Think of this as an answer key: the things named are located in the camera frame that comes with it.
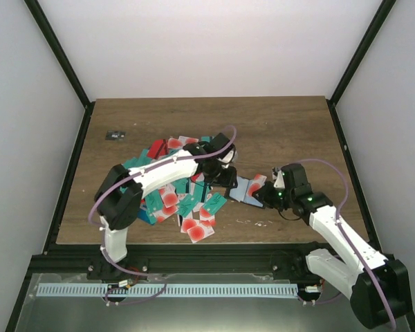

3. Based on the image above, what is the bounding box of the black frame post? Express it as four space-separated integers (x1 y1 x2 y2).
328 0 398 104
23 0 91 108

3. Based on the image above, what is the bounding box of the black front rail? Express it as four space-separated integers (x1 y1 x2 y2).
29 242 330 279

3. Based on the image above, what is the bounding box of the small black tag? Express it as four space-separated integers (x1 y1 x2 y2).
105 131 126 141

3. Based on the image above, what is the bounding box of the red card black stripe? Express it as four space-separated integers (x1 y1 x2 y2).
147 139 168 159

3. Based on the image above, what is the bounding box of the light blue slotted strip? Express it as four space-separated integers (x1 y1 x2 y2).
36 283 298 299

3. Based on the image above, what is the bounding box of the left black frame post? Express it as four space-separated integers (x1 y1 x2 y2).
23 0 91 108

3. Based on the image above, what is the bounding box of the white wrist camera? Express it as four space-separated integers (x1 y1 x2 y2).
272 167 285 190
219 148 237 168

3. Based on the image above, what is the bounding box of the black card holder wallet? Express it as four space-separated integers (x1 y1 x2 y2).
226 176 264 208

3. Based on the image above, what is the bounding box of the blue card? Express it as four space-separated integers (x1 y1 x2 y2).
137 207 156 225

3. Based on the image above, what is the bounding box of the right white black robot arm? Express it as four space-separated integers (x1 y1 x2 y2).
252 163 412 330

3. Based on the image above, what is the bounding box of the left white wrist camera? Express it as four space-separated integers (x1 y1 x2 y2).
219 148 237 168

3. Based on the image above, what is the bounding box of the right black frame post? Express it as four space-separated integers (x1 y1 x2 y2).
328 0 398 104

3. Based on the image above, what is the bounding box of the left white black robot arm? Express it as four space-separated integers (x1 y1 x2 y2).
88 133 236 279

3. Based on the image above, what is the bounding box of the teal VIP card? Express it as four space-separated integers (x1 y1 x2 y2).
203 192 227 215

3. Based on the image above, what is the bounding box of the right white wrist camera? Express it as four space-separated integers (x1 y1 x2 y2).
272 167 285 190

